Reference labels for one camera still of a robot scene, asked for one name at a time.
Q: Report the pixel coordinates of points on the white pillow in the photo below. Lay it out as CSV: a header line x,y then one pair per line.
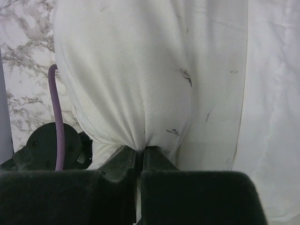
x,y
165,73

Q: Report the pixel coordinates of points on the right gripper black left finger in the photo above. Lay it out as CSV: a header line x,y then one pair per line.
x,y
105,196

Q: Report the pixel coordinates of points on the white pillowcase blue trim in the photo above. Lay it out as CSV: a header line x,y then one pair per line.
x,y
268,148

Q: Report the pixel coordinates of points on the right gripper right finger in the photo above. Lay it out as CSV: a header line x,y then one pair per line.
x,y
173,197

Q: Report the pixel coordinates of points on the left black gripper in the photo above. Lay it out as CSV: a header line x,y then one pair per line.
x,y
40,151

